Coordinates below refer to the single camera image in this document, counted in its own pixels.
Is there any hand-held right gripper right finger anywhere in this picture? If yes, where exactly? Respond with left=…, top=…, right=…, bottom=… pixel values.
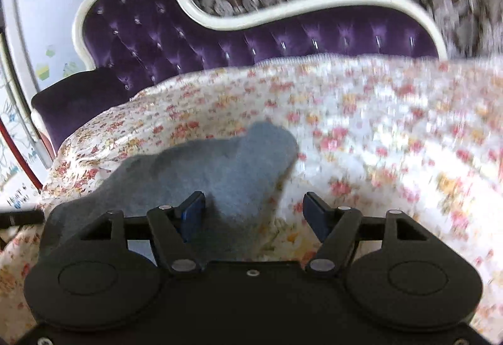
left=304, top=192, right=429, bottom=277

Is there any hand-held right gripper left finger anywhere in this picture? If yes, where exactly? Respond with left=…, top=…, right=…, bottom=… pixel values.
left=79, top=192, right=206, bottom=276

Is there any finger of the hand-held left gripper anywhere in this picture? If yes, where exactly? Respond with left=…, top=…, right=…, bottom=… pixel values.
left=0, top=210, right=45, bottom=228

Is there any grey knit garment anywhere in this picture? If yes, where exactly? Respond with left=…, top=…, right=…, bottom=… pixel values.
left=39, top=121, right=299, bottom=263

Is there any red curved bar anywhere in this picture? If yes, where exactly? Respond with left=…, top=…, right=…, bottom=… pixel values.
left=0, top=120, right=43, bottom=189

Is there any floral blanket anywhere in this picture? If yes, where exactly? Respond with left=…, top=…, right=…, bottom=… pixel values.
left=0, top=54, right=503, bottom=345

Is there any purple velvet cushion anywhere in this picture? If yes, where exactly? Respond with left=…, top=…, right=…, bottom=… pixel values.
left=31, top=68, right=131, bottom=151

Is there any white door with stickers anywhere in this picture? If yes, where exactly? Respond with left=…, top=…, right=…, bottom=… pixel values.
left=0, top=0, right=93, bottom=210

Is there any purple tufted sofa white frame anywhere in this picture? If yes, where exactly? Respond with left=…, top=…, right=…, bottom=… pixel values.
left=30, top=0, right=449, bottom=153

